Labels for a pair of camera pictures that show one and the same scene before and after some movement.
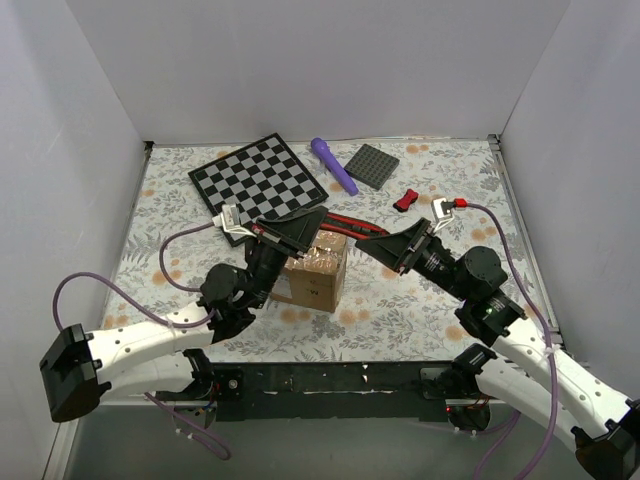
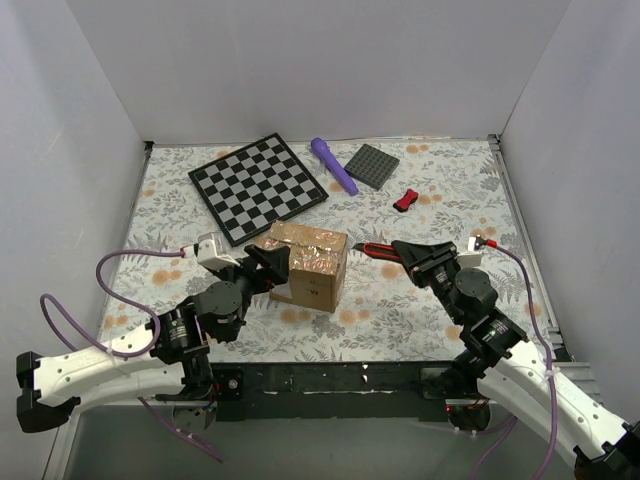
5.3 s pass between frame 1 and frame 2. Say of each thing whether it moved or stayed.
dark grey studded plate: stayed
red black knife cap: stayed
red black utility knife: moved
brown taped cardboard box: stayed
